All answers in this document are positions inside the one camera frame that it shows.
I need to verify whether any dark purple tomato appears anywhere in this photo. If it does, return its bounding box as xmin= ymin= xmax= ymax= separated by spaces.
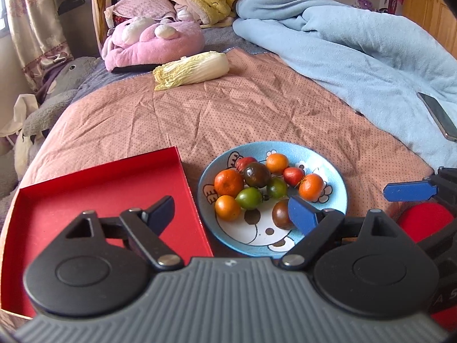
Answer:
xmin=243 ymin=162 xmax=272 ymax=189
xmin=272 ymin=199 xmax=297 ymax=231

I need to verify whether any napa cabbage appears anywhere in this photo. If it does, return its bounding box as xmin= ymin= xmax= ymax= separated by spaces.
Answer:
xmin=153 ymin=52 xmax=230 ymax=91

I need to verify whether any pink plush toy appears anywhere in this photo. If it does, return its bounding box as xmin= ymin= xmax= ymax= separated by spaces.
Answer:
xmin=101 ymin=17 xmax=205 ymax=74

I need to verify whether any grey bed sheet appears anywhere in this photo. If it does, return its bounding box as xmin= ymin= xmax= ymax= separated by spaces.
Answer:
xmin=73 ymin=25 xmax=265 ymax=94

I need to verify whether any floral curtain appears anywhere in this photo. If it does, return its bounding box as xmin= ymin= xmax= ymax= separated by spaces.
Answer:
xmin=7 ymin=0 xmax=74 ymax=92

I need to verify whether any small red fruit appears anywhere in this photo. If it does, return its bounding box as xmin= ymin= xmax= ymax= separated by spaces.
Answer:
xmin=235 ymin=156 xmax=258 ymax=173
xmin=283 ymin=167 xmax=305 ymax=188

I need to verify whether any large orange tomato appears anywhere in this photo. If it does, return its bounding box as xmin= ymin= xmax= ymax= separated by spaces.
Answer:
xmin=214 ymin=169 xmax=245 ymax=197

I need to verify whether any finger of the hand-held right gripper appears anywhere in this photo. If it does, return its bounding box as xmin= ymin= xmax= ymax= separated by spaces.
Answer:
xmin=383 ymin=166 xmax=457 ymax=203
xmin=414 ymin=217 xmax=457 ymax=262

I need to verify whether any grey plush toy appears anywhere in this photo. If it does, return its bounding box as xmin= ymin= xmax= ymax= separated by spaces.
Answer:
xmin=0 ymin=56 xmax=99 ymax=215

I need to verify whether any pink fluffy blanket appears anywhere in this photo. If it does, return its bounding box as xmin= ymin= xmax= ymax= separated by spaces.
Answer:
xmin=104 ymin=0 xmax=178 ymax=26

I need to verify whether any green tomato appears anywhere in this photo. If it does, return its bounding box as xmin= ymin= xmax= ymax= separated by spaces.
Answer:
xmin=236 ymin=187 xmax=265 ymax=211
xmin=266 ymin=178 xmax=288 ymax=200

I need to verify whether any smartphone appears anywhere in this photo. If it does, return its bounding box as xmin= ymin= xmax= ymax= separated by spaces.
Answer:
xmin=417 ymin=92 xmax=457 ymax=141

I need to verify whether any pink dotted bedspread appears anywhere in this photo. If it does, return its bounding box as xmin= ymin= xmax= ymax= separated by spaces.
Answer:
xmin=0 ymin=48 xmax=435 ymax=329

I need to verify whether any white tote bag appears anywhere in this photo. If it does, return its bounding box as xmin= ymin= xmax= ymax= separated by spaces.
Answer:
xmin=0 ymin=93 xmax=40 ymax=138

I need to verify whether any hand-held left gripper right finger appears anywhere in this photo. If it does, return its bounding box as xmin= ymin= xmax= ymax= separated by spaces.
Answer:
xmin=278 ymin=195 xmax=402 ymax=271

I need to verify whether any light blue blanket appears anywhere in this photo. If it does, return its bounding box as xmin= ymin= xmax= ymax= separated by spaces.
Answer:
xmin=232 ymin=0 xmax=457 ymax=169

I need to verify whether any yellow plush blanket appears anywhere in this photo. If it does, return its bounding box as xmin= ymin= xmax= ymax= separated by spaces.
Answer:
xmin=156 ymin=0 xmax=239 ymax=29

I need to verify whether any wooden wardrobe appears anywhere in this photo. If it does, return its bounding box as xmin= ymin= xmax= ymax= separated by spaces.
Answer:
xmin=403 ymin=0 xmax=457 ymax=58

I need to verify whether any red cardboard tray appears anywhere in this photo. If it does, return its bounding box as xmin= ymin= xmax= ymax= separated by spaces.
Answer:
xmin=0 ymin=146 xmax=214 ymax=321

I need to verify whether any black wall shelf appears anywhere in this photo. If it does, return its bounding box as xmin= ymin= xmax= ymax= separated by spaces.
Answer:
xmin=57 ymin=0 xmax=90 ymax=16

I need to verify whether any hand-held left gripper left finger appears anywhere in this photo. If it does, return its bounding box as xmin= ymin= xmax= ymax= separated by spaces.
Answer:
xmin=64 ymin=195 xmax=185 ymax=271

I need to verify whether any small orange tomato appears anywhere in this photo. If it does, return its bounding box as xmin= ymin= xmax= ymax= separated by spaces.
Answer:
xmin=266 ymin=153 xmax=289 ymax=175
xmin=215 ymin=195 xmax=242 ymax=222

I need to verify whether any blue cartoon plate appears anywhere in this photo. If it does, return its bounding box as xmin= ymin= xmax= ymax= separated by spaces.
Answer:
xmin=197 ymin=141 xmax=348 ymax=259

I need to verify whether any brown wooden board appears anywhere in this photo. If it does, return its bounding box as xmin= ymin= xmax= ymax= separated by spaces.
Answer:
xmin=91 ymin=0 xmax=116 ymax=56

